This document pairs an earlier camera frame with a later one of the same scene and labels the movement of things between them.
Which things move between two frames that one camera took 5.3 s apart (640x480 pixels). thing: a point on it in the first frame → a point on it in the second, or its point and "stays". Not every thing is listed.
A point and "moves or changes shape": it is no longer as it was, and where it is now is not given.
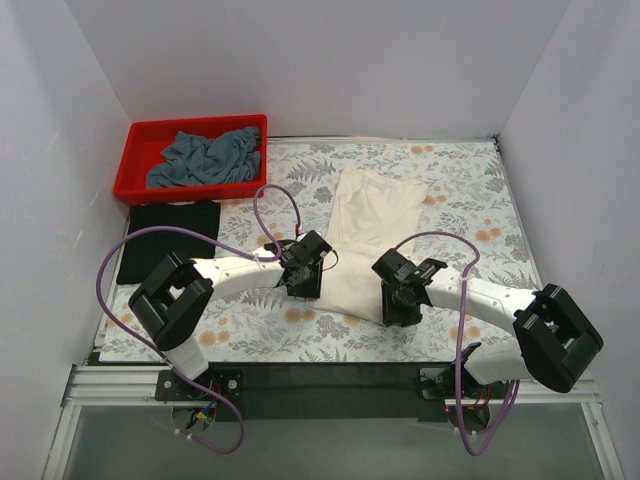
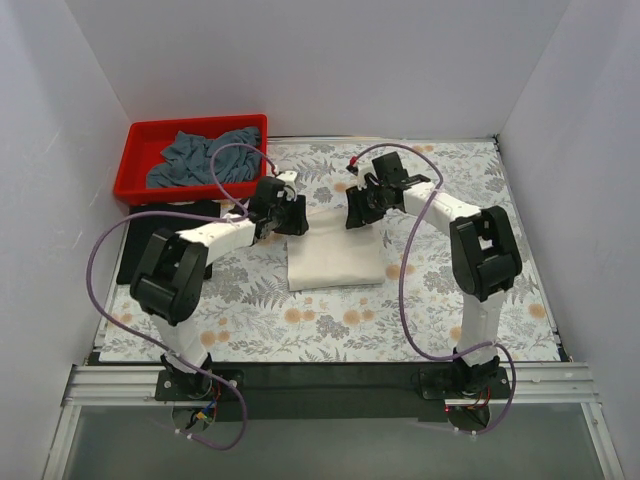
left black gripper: x=306 y=288 → x=293 y=218
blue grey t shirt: x=234 y=155 stays
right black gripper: x=396 y=314 → x=358 y=209
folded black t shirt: x=146 y=251 stays
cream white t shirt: x=371 y=216 moves or changes shape
